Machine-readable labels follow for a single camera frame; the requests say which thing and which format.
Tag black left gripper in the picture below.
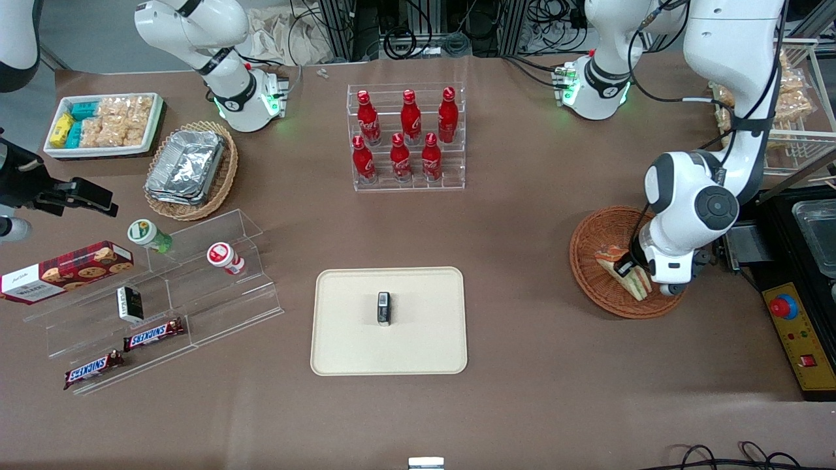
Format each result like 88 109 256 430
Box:
614 250 649 281

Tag triangular sandwich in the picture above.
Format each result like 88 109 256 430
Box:
594 245 654 302

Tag brown round wicker basket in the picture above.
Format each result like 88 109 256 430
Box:
568 206 692 320

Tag tan oval wicker basket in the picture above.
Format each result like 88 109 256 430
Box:
144 121 239 222

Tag beige plastic tray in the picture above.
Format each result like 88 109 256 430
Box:
310 266 468 377

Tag yellow snack packet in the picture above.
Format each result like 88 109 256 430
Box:
50 113 74 148

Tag red tartan cookie box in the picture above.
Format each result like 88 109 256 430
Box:
0 240 135 306

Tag green lid drink cup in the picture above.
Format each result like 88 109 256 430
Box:
127 219 174 255

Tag white rectangular snack bin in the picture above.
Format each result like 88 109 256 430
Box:
42 93 164 157

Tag stacked aluminium foil trays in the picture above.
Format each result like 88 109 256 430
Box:
145 129 226 206

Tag small black white carton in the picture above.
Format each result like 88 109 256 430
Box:
116 286 145 324

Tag red lid drink cup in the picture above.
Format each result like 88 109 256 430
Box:
207 242 246 275

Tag snickers chocolate bar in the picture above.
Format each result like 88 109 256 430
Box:
63 351 125 391
123 318 185 353

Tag red emergency stop button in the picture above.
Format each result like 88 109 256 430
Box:
769 294 799 321

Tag clear acrylic stepped shelf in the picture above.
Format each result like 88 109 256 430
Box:
23 209 285 396

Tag black machine with yellow panel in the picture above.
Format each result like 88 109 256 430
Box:
712 149 836 401

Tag metal pan in machine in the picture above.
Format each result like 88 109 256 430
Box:
792 199 836 279

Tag clear acrylic bottle rack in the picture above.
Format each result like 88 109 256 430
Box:
346 83 466 193

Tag red cola bottle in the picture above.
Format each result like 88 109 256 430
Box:
352 135 378 185
421 133 443 183
357 90 382 146
390 133 413 183
438 87 459 144
400 89 423 146

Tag crumpled beige cloth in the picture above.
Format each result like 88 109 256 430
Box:
247 7 334 66

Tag black floor cable bundle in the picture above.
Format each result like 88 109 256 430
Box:
653 442 805 470

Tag white wire rack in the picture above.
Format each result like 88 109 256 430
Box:
709 37 836 176

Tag aluminium frame rack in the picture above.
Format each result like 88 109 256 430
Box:
317 0 588 63

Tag coiled black cable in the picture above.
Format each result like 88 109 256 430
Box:
383 27 419 61

